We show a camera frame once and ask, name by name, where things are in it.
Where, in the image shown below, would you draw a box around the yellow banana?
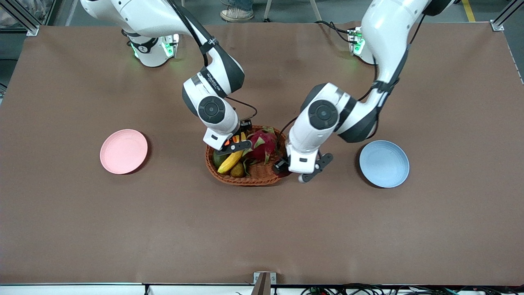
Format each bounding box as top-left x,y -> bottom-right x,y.
217,132 -> 247,174

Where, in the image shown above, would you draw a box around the pink dragon fruit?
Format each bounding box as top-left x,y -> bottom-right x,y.
242,127 -> 284,175

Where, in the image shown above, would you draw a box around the brown wicker basket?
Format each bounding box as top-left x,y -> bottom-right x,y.
205,125 -> 293,186

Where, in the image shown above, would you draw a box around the green avocado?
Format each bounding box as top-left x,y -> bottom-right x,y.
212,150 -> 229,169

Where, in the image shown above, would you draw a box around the brown table cover sheet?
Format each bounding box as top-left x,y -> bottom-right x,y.
0,21 -> 524,286

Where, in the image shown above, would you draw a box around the blue plate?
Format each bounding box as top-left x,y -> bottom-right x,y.
359,140 -> 410,188

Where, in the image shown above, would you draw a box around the white sneaker shoe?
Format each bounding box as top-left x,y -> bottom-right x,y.
220,7 -> 255,22

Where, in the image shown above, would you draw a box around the pink plate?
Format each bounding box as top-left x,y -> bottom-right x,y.
100,129 -> 148,175

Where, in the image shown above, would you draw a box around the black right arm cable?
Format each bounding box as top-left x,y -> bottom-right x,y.
224,96 -> 258,122

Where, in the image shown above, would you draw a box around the metal table edge bracket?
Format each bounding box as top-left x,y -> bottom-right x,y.
253,272 -> 277,295

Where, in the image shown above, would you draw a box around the black base power cable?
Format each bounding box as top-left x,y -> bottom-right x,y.
314,20 -> 357,44

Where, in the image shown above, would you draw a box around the tangled black cables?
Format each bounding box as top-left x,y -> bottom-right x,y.
301,283 -> 524,295

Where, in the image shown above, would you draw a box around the aluminium frame profile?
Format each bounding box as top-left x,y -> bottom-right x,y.
490,0 -> 524,32
0,0 -> 40,36

